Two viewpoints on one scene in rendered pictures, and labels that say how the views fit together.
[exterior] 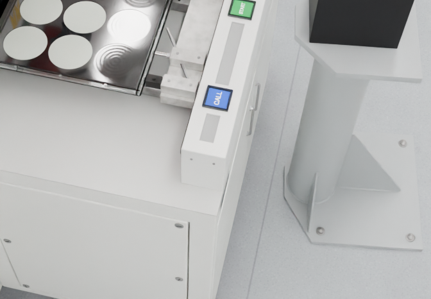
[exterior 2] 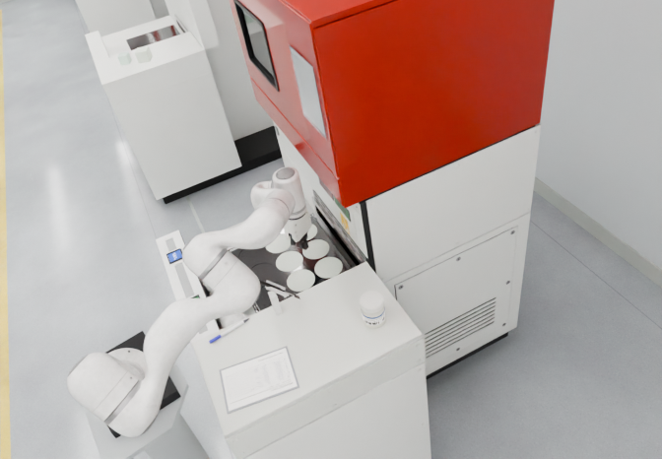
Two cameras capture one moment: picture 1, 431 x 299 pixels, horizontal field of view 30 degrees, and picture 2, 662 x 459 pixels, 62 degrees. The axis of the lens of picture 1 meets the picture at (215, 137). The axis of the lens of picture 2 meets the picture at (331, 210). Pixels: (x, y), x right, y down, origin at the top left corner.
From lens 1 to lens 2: 2.60 m
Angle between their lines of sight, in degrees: 79
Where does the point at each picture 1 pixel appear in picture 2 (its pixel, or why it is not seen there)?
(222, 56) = (187, 276)
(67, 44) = (284, 244)
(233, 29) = (191, 293)
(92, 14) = (286, 264)
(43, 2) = (317, 251)
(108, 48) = (261, 256)
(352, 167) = not seen: outside the picture
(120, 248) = not seen: hidden behind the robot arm
